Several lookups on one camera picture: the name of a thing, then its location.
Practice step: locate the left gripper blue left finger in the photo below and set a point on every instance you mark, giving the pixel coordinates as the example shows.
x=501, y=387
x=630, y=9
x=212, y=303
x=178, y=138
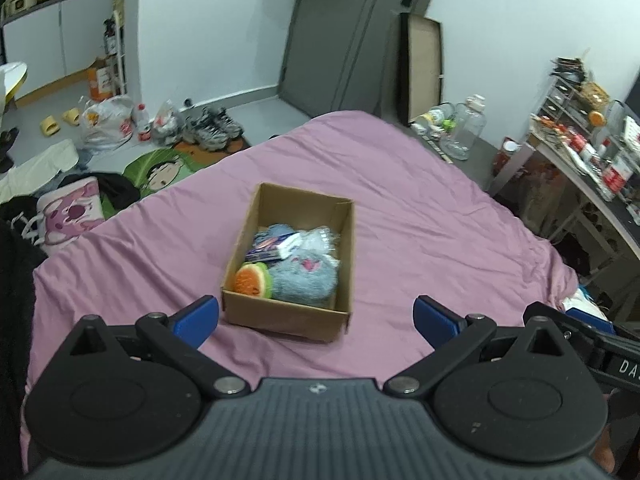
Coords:
x=195, y=323

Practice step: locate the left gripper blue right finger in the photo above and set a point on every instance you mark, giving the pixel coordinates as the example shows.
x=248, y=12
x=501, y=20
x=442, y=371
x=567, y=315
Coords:
x=434, y=322

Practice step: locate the burger squishy toy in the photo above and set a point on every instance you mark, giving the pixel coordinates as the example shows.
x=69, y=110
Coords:
x=253, y=279

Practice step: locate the grey fluffy plush toy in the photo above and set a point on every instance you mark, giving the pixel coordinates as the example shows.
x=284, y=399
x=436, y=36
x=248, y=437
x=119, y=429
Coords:
x=306, y=277

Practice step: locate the clear plastic bag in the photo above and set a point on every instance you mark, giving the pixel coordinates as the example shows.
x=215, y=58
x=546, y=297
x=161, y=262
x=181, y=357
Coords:
x=322, y=240

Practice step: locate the white tissue pack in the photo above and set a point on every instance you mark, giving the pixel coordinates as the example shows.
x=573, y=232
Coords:
x=288, y=244

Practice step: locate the right hand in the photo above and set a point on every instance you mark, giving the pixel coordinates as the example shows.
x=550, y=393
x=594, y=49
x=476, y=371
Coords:
x=617, y=451

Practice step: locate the pink bed sheet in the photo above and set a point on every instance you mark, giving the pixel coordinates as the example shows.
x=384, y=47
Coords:
x=409, y=224

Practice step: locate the open cardboard box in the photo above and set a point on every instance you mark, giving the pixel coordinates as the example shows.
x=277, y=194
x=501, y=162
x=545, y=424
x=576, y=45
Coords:
x=301, y=210

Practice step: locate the green cartoon floor mat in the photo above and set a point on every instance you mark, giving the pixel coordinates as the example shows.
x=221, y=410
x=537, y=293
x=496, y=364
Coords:
x=156, y=170

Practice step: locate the pink patterned pillow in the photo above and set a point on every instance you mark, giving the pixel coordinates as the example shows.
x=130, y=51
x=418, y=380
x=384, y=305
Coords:
x=67, y=213

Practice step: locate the white desk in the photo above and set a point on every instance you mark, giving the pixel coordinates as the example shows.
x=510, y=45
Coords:
x=570, y=166

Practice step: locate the grey sneakers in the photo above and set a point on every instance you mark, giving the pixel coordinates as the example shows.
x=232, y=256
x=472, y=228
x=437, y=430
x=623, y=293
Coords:
x=212, y=131

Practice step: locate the water bottle red label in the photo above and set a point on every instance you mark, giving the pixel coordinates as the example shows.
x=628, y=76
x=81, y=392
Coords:
x=143, y=123

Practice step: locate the large clear plastic jar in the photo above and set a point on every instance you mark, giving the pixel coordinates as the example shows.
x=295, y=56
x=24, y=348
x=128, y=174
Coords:
x=469, y=120

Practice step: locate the white plastic shopping bag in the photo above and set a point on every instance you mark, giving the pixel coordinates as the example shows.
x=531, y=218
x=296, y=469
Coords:
x=107, y=124

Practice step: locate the yellow slippers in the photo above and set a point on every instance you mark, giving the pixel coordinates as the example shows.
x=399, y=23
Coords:
x=50, y=125

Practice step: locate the clear drawer organizer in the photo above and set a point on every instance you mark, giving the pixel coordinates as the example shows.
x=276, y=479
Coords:
x=562, y=104

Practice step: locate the orange cardboard box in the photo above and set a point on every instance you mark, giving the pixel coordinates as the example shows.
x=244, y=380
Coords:
x=101, y=80

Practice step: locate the framed cork board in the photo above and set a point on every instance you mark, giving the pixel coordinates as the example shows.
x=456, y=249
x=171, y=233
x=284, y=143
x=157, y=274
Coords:
x=419, y=67

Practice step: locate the grey door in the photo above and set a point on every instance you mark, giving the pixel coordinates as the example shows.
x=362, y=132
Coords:
x=340, y=54

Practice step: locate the white kitchen cabinet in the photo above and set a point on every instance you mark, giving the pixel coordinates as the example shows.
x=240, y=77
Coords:
x=57, y=40

